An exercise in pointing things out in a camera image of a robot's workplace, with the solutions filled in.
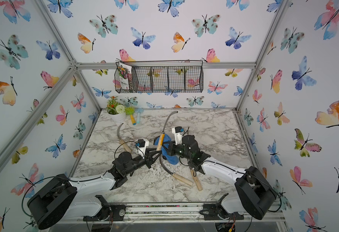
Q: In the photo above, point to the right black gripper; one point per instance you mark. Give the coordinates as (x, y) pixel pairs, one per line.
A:
(172, 147)

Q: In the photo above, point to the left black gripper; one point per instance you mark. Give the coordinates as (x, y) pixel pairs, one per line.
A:
(147, 159)

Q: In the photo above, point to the blue rag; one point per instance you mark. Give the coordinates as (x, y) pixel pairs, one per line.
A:
(173, 160)

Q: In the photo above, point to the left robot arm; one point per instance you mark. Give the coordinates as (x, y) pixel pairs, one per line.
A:
(63, 197)

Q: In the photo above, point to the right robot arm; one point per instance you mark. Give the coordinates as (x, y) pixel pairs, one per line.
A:
(255, 194)

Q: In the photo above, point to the potted artificial plant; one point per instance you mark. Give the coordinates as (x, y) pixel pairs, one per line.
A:
(116, 110)

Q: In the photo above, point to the green yellow toy brush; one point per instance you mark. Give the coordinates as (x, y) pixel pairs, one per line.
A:
(130, 112)

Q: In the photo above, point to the light blue toy tool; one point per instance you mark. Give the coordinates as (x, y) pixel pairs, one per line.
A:
(139, 111)

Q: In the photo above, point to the colourful booklet in basket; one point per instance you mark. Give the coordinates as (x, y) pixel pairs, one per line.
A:
(124, 75)

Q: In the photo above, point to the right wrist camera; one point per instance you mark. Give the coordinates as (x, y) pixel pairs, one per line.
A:
(178, 133)

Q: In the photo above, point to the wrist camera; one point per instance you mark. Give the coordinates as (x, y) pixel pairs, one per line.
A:
(178, 133)
(141, 147)

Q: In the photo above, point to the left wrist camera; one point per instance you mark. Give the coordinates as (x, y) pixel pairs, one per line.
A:
(141, 147)

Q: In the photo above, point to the aluminium front rail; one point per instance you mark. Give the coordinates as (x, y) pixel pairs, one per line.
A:
(140, 213)

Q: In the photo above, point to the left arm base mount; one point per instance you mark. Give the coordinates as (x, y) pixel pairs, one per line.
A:
(107, 212)

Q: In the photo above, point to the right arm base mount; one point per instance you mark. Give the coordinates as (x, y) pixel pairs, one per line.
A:
(216, 210)

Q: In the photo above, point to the black wire basket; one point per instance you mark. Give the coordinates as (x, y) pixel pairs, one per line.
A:
(163, 77)

